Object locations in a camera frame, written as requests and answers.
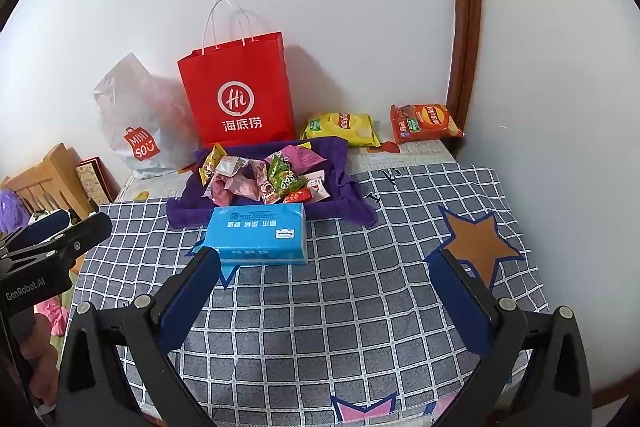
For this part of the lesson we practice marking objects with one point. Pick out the pink cloth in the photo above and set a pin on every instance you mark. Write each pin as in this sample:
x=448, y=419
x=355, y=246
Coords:
x=52, y=317

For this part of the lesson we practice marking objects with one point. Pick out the orange chips bag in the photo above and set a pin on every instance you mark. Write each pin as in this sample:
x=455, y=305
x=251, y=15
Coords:
x=425, y=122

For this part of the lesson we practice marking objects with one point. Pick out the white plastic bag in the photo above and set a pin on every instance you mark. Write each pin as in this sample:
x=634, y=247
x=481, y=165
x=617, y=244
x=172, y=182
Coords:
x=130, y=107

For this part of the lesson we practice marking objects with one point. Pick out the grey checkered blanket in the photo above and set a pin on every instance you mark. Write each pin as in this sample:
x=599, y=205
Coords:
x=350, y=317

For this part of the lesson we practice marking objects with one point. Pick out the person's left hand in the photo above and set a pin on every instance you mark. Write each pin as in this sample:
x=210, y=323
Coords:
x=42, y=384

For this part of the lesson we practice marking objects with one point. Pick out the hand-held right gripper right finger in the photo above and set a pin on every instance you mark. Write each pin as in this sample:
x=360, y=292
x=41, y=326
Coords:
x=462, y=302

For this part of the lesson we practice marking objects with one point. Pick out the yellow snack packet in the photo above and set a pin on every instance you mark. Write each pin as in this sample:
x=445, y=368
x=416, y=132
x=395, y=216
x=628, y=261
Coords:
x=212, y=164

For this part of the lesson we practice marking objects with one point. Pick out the blue tissue pack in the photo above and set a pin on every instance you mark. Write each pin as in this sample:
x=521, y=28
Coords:
x=255, y=232

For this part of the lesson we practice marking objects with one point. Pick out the red snack packet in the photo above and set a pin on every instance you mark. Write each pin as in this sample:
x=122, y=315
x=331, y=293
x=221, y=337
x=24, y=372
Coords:
x=299, y=196

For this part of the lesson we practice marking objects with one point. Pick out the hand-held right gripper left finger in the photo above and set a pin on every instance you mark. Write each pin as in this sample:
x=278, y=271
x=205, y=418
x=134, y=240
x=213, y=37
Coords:
x=187, y=302

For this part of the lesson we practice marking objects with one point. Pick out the large pink snack packet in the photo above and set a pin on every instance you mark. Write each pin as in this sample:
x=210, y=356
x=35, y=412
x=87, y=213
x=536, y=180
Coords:
x=300, y=156

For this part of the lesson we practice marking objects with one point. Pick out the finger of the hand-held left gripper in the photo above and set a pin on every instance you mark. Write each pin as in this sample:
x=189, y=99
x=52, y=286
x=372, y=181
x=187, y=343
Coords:
x=40, y=224
x=75, y=237

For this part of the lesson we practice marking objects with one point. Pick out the wooden door frame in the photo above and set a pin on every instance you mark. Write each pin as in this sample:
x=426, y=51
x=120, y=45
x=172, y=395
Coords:
x=470, y=32

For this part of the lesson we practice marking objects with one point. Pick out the wooden headboard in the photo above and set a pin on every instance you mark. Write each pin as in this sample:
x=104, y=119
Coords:
x=50, y=177

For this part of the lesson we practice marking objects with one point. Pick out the pile of small snack packets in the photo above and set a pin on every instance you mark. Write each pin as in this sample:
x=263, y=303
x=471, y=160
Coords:
x=235, y=187

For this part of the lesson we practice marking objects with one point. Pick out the red paper bag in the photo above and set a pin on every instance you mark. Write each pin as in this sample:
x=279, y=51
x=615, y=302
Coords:
x=235, y=72

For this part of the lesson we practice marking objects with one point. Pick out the yellow chips bag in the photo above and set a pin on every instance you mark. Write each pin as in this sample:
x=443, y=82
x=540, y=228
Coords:
x=345, y=127

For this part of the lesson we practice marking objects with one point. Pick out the purple plush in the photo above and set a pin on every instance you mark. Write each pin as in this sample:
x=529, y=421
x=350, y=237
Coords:
x=10, y=209

